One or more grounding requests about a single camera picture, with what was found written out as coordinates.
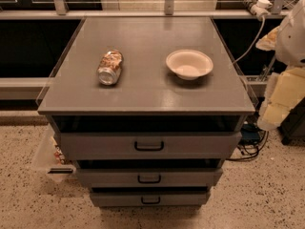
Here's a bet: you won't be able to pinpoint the grey top drawer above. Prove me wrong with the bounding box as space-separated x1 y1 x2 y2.
60 132 241 160

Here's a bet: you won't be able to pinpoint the grey drawer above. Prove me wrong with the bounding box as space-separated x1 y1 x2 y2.
76 169 222 188
90 191 210 207
60 132 241 160

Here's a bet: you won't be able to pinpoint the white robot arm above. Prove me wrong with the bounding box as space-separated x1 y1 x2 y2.
256 0 305 131

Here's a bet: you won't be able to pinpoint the grey drawer cabinet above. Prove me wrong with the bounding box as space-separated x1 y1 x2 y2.
37 16 256 135

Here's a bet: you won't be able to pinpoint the grey middle drawer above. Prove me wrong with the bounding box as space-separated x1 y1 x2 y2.
76 169 222 188

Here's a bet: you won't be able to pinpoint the grey bottom drawer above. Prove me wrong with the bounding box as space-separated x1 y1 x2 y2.
90 191 210 207

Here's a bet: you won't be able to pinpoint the white power strip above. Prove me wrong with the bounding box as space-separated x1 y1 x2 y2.
240 0 273 20

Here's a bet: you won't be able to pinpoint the white paper bowl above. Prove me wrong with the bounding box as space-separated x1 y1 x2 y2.
166 50 214 80

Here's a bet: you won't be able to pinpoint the dark cabinet at right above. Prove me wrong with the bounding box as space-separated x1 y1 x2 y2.
279 98 305 145

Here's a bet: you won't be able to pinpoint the blue box on floor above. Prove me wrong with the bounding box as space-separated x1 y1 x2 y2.
241 124 260 141

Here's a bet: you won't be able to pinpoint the crushed soda can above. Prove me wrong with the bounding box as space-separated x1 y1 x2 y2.
97 51 123 86

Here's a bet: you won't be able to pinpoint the clear plastic side bin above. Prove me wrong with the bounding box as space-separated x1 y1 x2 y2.
31 126 76 183

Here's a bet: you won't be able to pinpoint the white power cable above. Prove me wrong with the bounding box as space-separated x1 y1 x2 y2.
232 14 267 65

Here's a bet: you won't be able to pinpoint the black floor cables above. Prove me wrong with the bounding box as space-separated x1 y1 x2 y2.
227 130 270 162

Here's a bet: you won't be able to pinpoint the black top drawer handle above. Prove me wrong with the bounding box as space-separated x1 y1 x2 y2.
134 141 164 152

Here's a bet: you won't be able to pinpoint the black drawer handle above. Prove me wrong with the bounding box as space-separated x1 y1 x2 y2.
137 175 161 184
134 141 164 152
141 197 161 205

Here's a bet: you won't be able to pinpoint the black middle drawer handle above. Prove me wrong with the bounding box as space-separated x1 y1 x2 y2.
137 175 161 184

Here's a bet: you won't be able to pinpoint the black bottom drawer handle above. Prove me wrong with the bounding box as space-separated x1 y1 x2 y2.
141 197 161 205

